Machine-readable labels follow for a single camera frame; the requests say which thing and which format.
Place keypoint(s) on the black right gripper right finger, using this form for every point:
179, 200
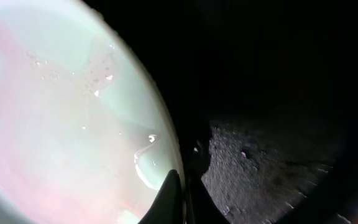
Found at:
200, 208

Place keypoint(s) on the round black tray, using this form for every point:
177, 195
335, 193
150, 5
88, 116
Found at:
264, 98

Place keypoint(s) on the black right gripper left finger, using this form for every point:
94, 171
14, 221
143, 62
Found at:
167, 207

